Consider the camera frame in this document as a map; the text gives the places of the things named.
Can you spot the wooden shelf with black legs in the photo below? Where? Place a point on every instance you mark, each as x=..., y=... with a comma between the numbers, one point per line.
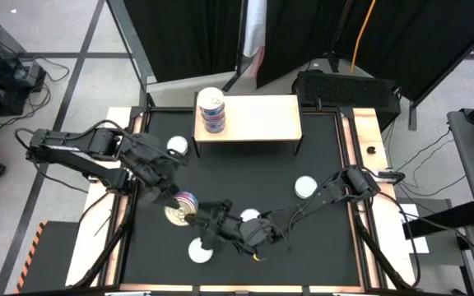
x=261, y=119

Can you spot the black curtain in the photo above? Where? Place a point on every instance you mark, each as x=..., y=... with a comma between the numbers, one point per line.
x=418, y=41
x=179, y=37

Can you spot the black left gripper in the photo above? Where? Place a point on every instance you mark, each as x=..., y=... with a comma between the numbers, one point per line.
x=154, y=162

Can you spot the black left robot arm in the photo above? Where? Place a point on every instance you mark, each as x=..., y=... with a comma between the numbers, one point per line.
x=68, y=144

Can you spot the black perforated case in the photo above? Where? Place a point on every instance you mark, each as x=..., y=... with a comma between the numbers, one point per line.
x=344, y=92

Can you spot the red label seafood can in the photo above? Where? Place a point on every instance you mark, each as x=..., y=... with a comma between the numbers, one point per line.
x=249, y=214

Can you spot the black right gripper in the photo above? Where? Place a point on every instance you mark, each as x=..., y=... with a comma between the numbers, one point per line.
x=257, y=236

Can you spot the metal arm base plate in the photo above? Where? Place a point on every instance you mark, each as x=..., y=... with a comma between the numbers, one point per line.
x=91, y=178

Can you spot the white paper sheet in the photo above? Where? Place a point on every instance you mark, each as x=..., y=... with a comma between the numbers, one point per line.
x=421, y=246

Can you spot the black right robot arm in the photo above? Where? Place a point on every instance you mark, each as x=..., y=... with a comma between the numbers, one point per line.
x=331, y=193

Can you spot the black equipment rack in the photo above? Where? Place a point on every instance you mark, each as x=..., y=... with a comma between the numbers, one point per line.
x=2, y=82

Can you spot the green label seafood can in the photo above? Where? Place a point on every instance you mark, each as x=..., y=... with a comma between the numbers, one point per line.
x=306, y=187
x=198, y=255
x=178, y=144

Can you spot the black edge clamp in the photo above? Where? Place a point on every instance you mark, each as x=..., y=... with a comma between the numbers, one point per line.
x=196, y=291
x=306, y=291

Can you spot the black table mat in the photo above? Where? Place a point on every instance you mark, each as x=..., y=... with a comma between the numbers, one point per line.
x=323, y=263

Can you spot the black floor bar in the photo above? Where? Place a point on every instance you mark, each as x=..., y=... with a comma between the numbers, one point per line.
x=447, y=218

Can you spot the black stand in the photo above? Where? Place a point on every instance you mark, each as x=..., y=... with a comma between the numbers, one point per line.
x=335, y=57
x=232, y=82

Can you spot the silver aluminium profile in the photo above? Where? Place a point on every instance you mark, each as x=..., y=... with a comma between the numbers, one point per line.
x=356, y=294
x=128, y=294

